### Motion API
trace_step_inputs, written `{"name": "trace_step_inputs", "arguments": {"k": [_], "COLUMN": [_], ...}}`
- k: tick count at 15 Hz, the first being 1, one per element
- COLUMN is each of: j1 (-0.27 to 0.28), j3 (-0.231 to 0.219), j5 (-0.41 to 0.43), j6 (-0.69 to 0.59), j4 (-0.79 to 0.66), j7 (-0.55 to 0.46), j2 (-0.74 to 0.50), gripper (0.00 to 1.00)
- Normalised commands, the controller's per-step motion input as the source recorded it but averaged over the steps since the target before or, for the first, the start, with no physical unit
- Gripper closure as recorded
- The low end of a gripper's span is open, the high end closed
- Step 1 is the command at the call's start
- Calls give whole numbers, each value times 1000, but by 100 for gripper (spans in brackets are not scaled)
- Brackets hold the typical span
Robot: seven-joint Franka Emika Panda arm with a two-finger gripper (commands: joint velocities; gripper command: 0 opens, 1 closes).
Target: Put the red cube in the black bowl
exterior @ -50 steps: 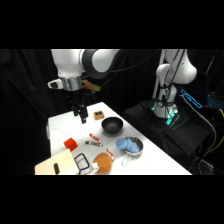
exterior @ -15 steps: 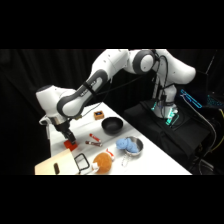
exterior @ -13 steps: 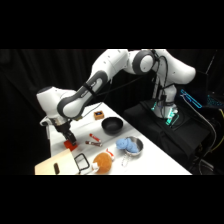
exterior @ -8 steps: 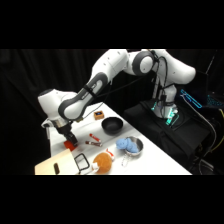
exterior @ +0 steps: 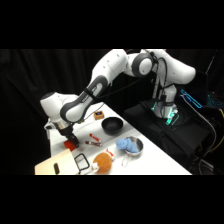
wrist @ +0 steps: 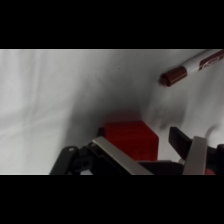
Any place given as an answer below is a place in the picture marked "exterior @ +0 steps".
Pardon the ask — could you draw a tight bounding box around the wooden block with blue dot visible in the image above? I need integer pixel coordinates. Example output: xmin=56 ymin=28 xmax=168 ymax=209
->
xmin=93 ymin=110 xmax=105 ymax=121

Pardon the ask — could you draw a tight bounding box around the red cube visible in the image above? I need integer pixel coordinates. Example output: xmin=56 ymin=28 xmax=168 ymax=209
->
xmin=63 ymin=140 xmax=78 ymax=152

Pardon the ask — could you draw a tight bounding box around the black curtain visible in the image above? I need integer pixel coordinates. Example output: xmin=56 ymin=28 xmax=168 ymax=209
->
xmin=0 ymin=49 xmax=224 ymax=176

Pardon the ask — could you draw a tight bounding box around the black bowl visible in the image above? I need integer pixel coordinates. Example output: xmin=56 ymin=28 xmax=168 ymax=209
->
xmin=101 ymin=116 xmax=124 ymax=136

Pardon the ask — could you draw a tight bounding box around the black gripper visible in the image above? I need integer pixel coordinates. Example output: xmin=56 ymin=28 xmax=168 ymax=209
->
xmin=59 ymin=123 xmax=81 ymax=149

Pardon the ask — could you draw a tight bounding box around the yellow cable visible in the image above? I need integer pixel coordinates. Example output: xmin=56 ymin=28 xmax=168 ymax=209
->
xmin=211 ymin=109 xmax=224 ymax=153

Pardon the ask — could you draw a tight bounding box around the blue towel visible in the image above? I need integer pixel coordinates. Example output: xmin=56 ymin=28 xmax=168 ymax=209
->
xmin=115 ymin=137 xmax=138 ymax=154

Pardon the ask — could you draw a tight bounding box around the black robot stand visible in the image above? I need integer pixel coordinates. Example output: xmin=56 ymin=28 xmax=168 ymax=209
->
xmin=123 ymin=99 xmax=215 ymax=176

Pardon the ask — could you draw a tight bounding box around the small green light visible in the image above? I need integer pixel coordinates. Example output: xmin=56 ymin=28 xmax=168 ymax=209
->
xmin=165 ymin=112 xmax=177 ymax=126

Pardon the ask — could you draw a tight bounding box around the light wooden board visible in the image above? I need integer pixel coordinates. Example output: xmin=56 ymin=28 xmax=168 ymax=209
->
xmin=34 ymin=148 xmax=81 ymax=176

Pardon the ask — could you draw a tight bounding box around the black rectangular frame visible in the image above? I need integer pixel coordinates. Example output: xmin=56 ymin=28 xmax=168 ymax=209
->
xmin=73 ymin=152 xmax=90 ymax=174

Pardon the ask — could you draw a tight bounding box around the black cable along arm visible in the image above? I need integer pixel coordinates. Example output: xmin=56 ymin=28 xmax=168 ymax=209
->
xmin=79 ymin=49 xmax=168 ymax=124

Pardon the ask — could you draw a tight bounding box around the steel pot with wire handle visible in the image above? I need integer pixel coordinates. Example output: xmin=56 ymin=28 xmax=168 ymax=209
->
xmin=120 ymin=135 xmax=144 ymax=167

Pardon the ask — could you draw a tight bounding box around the red marker pen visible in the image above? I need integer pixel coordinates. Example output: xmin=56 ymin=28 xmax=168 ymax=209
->
xmin=88 ymin=133 xmax=100 ymax=142

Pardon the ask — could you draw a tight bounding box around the small black object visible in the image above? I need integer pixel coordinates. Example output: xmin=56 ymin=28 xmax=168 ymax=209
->
xmin=53 ymin=162 xmax=61 ymax=175

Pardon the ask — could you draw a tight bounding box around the brown marker pen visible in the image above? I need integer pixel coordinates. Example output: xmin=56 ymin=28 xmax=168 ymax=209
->
xmin=85 ymin=140 xmax=103 ymax=148

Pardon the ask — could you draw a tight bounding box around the brown plush with red hat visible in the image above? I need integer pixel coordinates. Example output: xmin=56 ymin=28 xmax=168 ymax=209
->
xmin=90 ymin=148 xmax=116 ymax=175

